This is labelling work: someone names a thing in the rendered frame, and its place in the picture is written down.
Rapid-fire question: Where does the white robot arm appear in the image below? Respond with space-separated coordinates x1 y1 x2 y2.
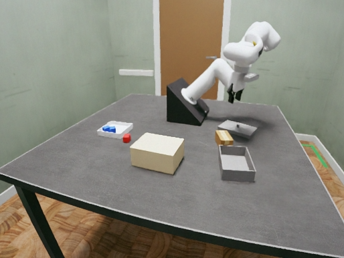
181 22 280 105

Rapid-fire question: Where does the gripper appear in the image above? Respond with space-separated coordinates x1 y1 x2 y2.
227 70 247 104

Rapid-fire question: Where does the small red block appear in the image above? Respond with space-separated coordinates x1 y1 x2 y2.
122 134 131 143

